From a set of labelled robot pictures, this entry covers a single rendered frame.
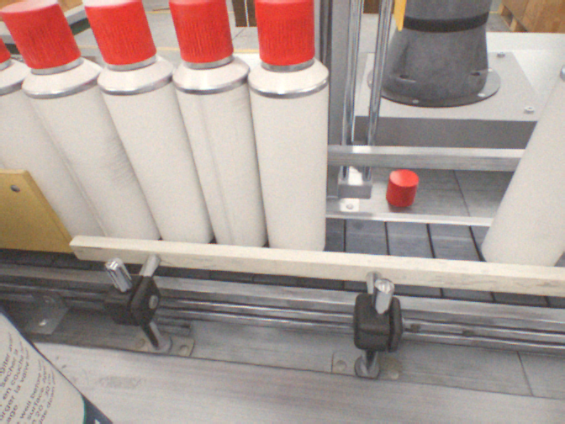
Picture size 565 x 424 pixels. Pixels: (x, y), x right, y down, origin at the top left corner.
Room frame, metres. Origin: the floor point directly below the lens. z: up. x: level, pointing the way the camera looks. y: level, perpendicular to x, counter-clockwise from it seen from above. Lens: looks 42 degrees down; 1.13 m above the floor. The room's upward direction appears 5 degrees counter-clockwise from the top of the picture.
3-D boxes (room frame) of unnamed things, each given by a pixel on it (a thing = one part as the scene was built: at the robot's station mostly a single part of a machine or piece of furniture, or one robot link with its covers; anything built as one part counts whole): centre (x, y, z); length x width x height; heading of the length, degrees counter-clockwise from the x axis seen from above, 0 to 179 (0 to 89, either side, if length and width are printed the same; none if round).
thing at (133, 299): (0.18, 0.11, 0.89); 0.06 x 0.03 x 0.12; 169
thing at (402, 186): (0.33, -0.15, 0.85); 0.03 x 0.03 x 0.03
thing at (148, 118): (0.25, 0.09, 0.98); 0.05 x 0.05 x 0.20
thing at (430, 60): (0.53, -0.24, 0.94); 0.15 x 0.15 x 0.10
